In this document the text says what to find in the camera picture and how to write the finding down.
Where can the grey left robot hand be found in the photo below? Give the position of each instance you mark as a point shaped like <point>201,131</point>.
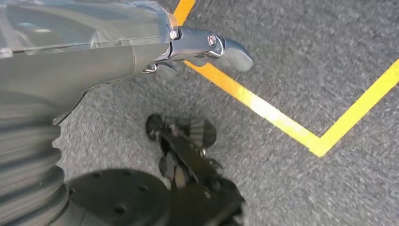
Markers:
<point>78,62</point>

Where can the black round robot disc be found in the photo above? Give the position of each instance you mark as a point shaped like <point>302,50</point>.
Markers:
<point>124,199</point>

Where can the yellow floor tape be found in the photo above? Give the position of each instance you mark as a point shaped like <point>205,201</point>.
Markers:
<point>265,109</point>

